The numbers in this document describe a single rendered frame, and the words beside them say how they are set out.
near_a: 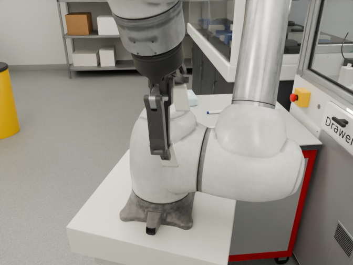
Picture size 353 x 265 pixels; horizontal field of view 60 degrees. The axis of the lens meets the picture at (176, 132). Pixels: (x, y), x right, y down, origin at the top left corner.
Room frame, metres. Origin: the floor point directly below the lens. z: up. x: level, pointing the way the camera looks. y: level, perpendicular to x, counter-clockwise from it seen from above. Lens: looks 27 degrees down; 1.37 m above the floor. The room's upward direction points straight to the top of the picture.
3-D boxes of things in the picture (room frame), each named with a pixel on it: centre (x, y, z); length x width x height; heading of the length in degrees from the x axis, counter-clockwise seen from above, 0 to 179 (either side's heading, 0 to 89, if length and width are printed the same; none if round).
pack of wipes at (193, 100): (1.57, -0.06, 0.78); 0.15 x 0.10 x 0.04; 11
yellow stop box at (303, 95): (1.33, -0.57, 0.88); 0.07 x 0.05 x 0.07; 6
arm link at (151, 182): (0.64, 0.02, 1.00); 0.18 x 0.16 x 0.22; 76
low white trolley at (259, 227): (1.38, -0.28, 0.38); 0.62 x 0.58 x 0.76; 6
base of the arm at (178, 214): (0.63, 0.04, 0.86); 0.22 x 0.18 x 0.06; 171
